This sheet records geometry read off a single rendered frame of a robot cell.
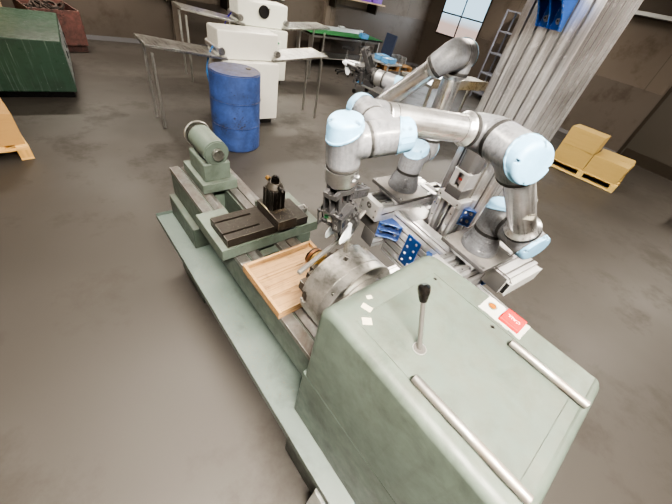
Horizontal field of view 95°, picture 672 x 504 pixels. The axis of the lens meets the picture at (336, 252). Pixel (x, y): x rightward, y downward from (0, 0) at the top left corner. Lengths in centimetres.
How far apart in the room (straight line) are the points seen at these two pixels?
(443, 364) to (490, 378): 12
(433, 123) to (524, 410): 71
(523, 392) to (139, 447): 175
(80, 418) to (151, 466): 46
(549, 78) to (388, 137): 87
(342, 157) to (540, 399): 72
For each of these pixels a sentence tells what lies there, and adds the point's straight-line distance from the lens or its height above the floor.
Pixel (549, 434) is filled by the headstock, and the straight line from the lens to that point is 91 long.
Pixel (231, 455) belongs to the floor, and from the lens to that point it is 197.
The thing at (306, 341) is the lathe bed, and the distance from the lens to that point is 122.
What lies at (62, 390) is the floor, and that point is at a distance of 233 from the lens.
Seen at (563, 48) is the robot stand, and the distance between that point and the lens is 143.
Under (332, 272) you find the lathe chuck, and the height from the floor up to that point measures 121.
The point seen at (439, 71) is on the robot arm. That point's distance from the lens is 148.
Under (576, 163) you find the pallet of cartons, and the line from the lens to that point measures 719.
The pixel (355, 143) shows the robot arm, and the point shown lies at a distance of 65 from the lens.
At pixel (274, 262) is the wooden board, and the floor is 89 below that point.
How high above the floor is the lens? 190
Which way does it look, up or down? 41 degrees down
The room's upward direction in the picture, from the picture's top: 14 degrees clockwise
